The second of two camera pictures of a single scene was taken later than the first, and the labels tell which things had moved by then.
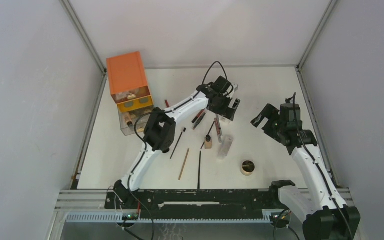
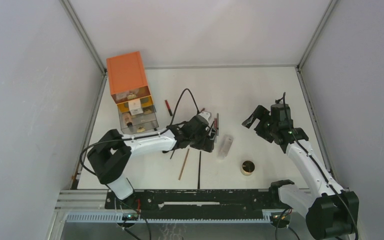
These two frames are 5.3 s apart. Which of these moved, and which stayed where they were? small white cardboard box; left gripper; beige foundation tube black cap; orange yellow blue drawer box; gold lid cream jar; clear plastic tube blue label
Moved: left gripper; small white cardboard box
Stayed: gold lid cream jar; orange yellow blue drawer box; clear plastic tube blue label; beige foundation tube black cap
